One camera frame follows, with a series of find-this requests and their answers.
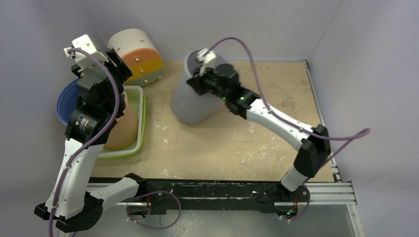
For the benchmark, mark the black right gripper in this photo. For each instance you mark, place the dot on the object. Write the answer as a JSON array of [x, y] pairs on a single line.
[[197, 84]]

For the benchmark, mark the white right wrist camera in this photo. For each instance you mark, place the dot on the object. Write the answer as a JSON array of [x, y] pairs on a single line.
[[207, 59]]

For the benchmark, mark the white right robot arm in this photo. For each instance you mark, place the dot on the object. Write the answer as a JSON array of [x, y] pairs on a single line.
[[309, 142]]

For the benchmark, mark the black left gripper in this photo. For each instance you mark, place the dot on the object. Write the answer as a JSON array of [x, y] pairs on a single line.
[[119, 67]]

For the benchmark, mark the large grey plastic bucket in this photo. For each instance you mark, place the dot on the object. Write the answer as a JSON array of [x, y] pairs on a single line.
[[186, 105]]

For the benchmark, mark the cream cabinet with coloured drawers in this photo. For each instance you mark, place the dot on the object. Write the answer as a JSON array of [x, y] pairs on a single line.
[[140, 55]]

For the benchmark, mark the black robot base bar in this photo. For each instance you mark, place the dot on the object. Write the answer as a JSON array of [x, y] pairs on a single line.
[[262, 207]]

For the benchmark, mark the pale green perforated basket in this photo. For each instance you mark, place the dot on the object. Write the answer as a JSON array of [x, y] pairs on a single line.
[[136, 98]]

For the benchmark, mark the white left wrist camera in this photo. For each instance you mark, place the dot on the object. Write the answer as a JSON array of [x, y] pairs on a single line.
[[86, 44]]

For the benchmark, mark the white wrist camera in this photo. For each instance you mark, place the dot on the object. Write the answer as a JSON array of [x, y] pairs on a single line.
[[207, 59], [86, 44]]

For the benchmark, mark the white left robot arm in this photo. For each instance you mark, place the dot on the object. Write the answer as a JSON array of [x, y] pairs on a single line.
[[103, 120]]

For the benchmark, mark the blue plastic bucket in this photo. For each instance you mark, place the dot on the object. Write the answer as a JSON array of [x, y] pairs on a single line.
[[66, 102]]

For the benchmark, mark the orange plastic bucket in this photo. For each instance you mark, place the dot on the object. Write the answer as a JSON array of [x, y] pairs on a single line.
[[125, 131]]

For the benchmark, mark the aluminium frame rail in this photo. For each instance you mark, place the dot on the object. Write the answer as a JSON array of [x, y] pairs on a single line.
[[340, 193]]

